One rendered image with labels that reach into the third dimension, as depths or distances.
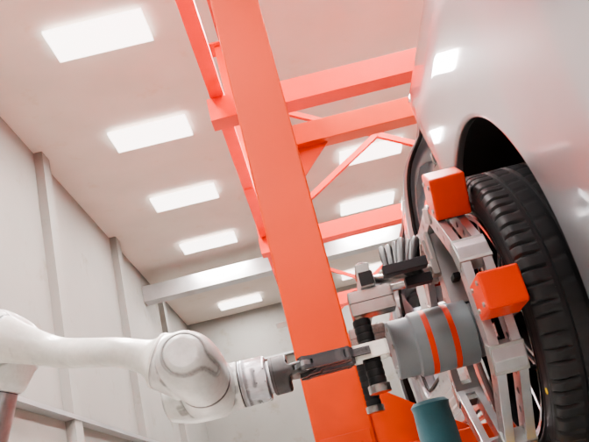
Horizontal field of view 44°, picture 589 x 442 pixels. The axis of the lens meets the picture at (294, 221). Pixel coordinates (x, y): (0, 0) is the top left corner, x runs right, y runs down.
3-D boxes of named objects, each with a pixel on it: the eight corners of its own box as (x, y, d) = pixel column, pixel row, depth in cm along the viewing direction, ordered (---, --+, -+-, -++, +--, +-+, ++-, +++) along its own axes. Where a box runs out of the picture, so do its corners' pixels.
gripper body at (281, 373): (276, 399, 147) (322, 387, 147) (272, 393, 139) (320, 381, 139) (268, 362, 149) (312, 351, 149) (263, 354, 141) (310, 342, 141)
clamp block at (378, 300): (397, 305, 145) (389, 280, 146) (352, 317, 144) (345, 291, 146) (395, 311, 149) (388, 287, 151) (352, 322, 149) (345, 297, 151)
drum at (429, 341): (501, 352, 152) (479, 288, 157) (401, 377, 152) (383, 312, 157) (490, 364, 165) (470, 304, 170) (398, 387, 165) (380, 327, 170)
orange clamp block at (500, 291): (521, 311, 135) (531, 299, 126) (479, 322, 135) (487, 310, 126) (507, 276, 137) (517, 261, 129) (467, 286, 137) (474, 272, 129)
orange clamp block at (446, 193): (472, 213, 151) (464, 171, 149) (436, 222, 151) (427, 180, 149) (462, 205, 158) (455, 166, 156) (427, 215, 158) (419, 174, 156)
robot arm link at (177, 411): (251, 417, 146) (239, 400, 134) (174, 437, 146) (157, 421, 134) (241, 367, 151) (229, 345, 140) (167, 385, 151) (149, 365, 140)
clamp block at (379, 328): (389, 340, 176) (383, 319, 178) (352, 350, 176) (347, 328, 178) (388, 345, 181) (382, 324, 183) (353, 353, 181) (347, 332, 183)
